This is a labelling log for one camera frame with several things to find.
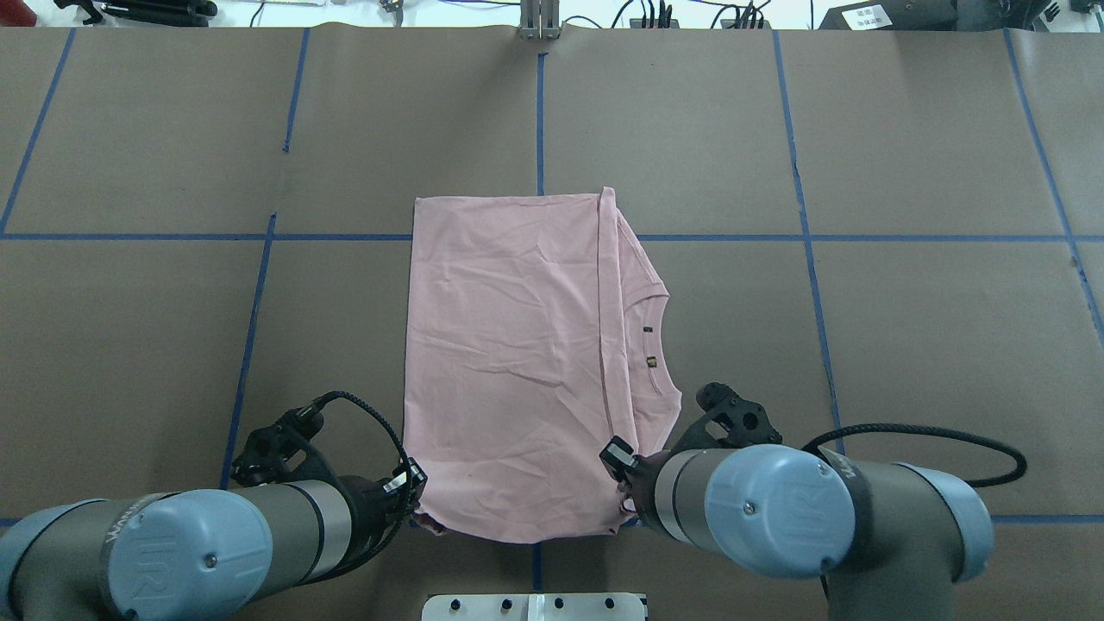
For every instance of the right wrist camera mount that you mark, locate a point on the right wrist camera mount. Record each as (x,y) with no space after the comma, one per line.
(728,421)

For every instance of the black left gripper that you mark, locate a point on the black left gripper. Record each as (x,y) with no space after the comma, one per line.
(369,503)

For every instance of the pink Snoopy t-shirt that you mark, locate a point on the pink Snoopy t-shirt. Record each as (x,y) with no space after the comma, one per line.
(534,337)

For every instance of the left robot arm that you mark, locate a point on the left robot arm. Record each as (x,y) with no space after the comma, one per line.
(201,554)

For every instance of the black box with label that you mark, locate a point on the black box with label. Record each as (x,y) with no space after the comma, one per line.
(865,16)

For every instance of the white pillar with base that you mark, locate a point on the white pillar with base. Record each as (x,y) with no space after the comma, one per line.
(537,606)

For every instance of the aluminium frame post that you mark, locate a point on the aluminium frame post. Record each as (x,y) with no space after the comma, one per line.
(539,20)

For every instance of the black folded tripod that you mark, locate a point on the black folded tripod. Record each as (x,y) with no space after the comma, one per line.
(179,14)

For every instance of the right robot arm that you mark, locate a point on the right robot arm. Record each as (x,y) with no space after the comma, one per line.
(890,541)

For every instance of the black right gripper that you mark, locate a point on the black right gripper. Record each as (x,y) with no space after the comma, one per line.
(639,472)

